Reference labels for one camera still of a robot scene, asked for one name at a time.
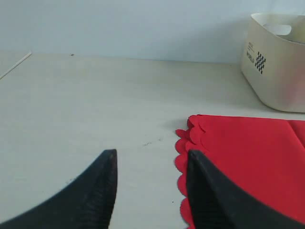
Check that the cream plastic bin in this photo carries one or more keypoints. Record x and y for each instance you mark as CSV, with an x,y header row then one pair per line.
x,y
273,60

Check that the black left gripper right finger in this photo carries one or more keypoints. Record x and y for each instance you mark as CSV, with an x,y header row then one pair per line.
x,y
217,203

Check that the red scalloped table cloth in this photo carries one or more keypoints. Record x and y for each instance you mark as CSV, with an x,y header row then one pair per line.
x,y
265,157

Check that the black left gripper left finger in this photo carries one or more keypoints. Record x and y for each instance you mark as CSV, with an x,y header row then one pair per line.
x,y
86,203

